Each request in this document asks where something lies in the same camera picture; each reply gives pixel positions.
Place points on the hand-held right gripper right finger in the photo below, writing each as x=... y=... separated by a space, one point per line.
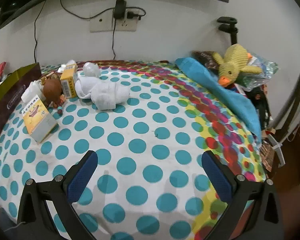
x=217 y=177

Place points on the grey curved frame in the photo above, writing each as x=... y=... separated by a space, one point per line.
x=296 y=97

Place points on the clear plastic bag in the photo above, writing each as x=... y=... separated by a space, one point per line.
x=267 y=72

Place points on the blue cloth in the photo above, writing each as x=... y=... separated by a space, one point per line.
x=215 y=85

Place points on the small yellow medicine box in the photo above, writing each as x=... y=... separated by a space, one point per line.
x=68 y=82

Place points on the crumpled clear plastic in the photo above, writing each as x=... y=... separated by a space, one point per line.
x=91 y=69
x=66 y=65

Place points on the polka dot sheet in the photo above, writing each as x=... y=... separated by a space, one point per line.
x=145 y=155

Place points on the yellow duck plush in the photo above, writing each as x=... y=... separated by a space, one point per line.
x=233 y=60

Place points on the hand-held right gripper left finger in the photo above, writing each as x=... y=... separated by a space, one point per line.
x=81 y=177

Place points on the white cloth large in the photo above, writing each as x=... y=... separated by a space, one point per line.
x=107 y=95

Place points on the black clamp mount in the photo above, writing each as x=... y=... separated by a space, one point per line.
x=227 y=25

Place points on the white wall socket plate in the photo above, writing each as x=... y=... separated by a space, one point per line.
x=102 y=25

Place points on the dark brown patterned bag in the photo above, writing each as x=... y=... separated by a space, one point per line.
x=207 y=61

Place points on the black power adapter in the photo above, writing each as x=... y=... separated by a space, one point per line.
x=120 y=8

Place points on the large yellow medicine box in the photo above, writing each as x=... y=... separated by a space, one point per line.
x=37 y=120

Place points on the small white cloth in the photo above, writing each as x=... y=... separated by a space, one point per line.
x=33 y=88

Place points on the brown-haired doll figure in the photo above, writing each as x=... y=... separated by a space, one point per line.
x=52 y=88

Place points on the gold tin box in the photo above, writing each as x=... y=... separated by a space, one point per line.
x=15 y=90

